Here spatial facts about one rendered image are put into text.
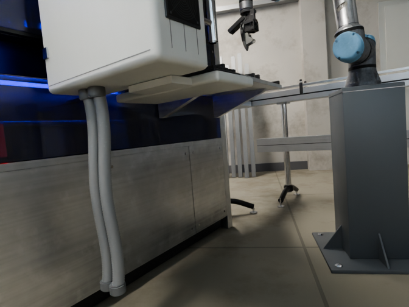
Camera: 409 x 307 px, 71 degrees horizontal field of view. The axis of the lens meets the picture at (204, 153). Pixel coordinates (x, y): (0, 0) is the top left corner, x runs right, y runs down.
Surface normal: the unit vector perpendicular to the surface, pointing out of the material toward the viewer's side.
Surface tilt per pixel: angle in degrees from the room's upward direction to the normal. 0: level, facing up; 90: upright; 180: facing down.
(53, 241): 90
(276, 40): 90
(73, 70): 90
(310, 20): 90
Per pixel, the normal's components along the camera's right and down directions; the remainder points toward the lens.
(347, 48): -0.68, 0.24
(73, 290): 0.83, -0.03
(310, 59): -0.18, 0.08
